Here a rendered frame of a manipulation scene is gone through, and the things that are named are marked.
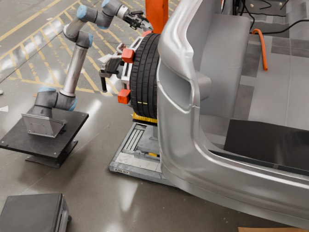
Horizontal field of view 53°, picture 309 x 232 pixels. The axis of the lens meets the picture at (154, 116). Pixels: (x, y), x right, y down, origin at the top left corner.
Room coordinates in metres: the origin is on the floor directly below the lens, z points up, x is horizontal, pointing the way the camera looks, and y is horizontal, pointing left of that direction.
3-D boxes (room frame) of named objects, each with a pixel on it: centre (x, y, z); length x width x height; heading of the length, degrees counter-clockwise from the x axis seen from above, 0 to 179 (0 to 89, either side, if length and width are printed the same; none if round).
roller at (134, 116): (1.97, 0.06, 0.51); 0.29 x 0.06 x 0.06; 71
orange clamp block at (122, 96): (1.82, 0.21, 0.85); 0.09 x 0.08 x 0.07; 161
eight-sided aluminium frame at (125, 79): (2.12, 0.11, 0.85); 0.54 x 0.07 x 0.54; 161
